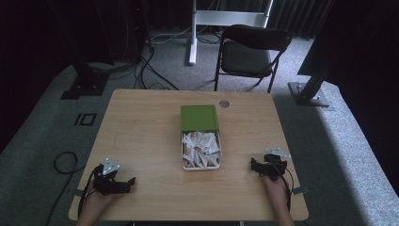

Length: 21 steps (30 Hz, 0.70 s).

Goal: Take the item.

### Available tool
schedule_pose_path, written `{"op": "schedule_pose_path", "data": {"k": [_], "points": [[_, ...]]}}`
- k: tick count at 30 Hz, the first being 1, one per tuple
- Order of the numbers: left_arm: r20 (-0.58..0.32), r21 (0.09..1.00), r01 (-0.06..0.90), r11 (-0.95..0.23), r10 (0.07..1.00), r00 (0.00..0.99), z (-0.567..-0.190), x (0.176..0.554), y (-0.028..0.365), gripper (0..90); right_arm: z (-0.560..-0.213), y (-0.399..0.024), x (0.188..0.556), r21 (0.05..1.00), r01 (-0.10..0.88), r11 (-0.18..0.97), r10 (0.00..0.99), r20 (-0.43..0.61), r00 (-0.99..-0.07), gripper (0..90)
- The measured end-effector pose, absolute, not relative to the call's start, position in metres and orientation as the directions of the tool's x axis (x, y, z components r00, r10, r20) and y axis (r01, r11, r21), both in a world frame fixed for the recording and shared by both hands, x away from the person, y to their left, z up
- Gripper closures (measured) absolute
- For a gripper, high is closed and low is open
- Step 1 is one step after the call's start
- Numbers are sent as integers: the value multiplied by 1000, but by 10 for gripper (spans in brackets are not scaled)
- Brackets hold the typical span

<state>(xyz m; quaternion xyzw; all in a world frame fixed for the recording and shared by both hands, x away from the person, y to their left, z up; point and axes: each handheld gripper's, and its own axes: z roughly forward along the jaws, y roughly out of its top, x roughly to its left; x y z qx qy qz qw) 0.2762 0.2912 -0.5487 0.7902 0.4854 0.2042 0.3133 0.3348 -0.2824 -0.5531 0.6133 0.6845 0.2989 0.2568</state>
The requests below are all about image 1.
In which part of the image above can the person's right hand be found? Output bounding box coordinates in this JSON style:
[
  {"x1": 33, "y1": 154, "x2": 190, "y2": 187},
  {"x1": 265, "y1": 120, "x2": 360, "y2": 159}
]
[{"x1": 262, "y1": 174, "x2": 288, "y2": 203}]

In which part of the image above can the person's left hand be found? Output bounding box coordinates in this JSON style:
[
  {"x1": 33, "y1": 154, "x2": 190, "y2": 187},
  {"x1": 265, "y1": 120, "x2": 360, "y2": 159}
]
[{"x1": 82, "y1": 183, "x2": 124, "y2": 215}]

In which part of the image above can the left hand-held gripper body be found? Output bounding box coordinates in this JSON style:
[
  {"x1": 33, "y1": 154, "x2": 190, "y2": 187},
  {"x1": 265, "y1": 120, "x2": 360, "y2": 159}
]
[{"x1": 91, "y1": 157, "x2": 132, "y2": 197}]

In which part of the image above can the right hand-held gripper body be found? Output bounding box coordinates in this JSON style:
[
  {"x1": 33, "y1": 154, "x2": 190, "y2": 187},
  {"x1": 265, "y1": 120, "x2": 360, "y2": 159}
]
[{"x1": 258, "y1": 147, "x2": 292, "y2": 182}]

